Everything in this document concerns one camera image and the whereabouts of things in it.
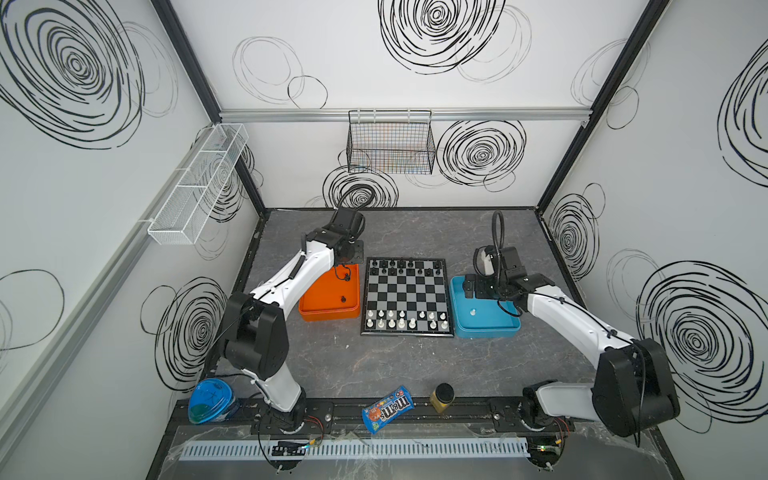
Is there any yellow jar black lid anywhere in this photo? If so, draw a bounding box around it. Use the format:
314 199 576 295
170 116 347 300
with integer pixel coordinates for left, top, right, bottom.
429 382 455 415

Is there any clear wall shelf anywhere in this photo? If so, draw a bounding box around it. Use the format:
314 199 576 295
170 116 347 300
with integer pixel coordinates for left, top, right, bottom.
148 123 249 246

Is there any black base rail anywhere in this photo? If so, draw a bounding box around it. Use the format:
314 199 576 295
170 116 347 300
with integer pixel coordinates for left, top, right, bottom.
173 394 652 436

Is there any blue plastic tray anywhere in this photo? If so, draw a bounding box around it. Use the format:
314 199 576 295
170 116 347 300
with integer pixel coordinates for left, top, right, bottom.
450 276 521 339

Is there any black wire basket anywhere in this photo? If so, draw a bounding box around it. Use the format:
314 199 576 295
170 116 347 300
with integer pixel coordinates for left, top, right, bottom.
345 109 437 175

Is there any black white chessboard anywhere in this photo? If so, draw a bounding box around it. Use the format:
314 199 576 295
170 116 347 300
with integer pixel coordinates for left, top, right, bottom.
360 257 455 338

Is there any blue candy bag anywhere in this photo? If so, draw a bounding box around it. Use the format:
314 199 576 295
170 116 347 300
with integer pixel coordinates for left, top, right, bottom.
362 386 414 435

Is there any blue lidded container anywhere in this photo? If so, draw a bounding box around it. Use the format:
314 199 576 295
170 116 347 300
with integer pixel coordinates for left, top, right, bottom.
188 379 240 425

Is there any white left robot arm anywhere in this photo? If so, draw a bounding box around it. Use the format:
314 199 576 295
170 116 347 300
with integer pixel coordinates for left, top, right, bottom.
214 207 365 432

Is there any orange plastic tray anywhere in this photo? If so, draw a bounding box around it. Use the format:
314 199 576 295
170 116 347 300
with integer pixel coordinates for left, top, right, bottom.
299 264 361 322

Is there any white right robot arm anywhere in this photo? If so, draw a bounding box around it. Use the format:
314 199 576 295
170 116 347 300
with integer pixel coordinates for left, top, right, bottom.
454 245 681 437

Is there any white slotted cable duct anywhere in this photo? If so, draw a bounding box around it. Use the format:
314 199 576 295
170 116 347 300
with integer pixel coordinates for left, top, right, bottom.
179 438 530 462

